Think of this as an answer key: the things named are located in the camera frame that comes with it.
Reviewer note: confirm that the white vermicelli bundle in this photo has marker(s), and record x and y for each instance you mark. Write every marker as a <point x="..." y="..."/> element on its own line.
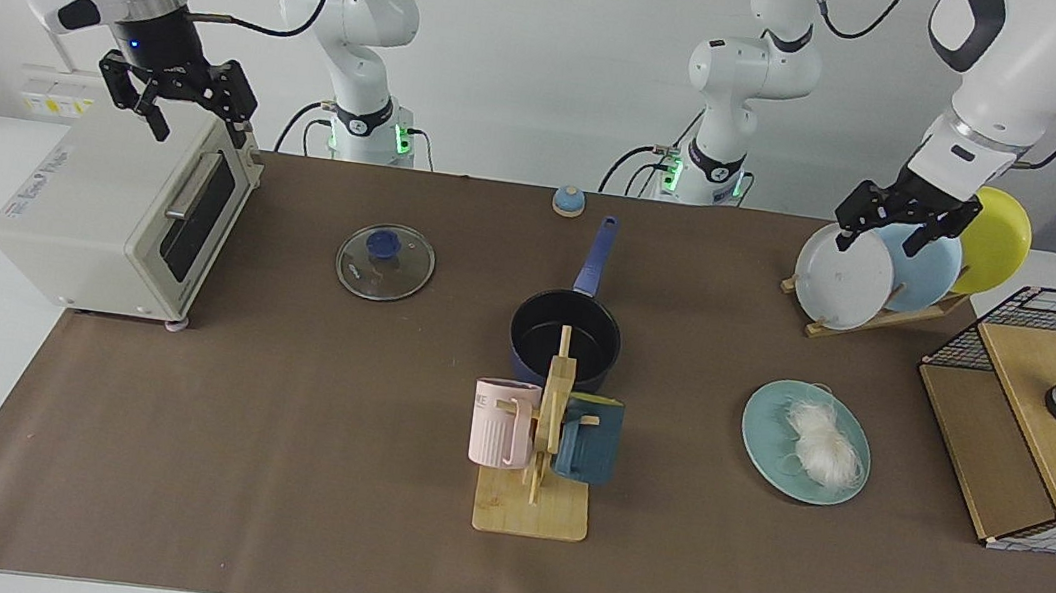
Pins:
<point x="822" y="444"/>

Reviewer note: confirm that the glass lid with blue knob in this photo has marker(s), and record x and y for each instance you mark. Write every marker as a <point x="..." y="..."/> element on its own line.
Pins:
<point x="401" y="276"/>

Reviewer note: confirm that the light blue plate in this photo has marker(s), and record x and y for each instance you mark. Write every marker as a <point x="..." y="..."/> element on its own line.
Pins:
<point x="923" y="280"/>

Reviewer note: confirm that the white plate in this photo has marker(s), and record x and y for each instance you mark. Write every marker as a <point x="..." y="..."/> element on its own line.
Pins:
<point x="842" y="285"/>

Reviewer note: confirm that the yellow plate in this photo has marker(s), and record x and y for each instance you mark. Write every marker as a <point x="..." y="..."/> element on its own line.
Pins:
<point x="998" y="243"/>

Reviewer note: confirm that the wooden plate rack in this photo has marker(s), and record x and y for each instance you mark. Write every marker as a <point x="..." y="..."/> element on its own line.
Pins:
<point x="888" y="318"/>

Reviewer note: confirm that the pale green plate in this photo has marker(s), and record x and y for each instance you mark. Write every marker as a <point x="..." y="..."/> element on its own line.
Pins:
<point x="768" y="437"/>

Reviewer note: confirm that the pale toaster oven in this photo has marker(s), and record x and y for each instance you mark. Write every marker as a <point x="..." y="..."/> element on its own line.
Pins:
<point x="96" y="203"/>

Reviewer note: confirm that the small blue round thing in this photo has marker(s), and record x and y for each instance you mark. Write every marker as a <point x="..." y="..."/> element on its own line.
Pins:
<point x="569" y="203"/>

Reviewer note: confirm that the brown table cloth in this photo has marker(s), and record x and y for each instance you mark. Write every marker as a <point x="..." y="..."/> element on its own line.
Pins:
<point x="267" y="456"/>

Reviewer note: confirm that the dark teal cup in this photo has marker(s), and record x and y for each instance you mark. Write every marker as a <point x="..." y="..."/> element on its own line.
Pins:
<point x="590" y="445"/>

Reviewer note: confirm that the pink ribbed cup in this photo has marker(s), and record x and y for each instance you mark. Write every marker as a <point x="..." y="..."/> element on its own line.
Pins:
<point x="497" y="429"/>

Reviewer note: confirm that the wooden cup stand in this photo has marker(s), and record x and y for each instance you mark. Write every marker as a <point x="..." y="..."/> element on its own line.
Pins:
<point x="532" y="514"/>

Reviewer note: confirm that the white wall socket panel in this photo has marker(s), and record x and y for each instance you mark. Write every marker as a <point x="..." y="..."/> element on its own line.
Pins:
<point x="58" y="100"/>

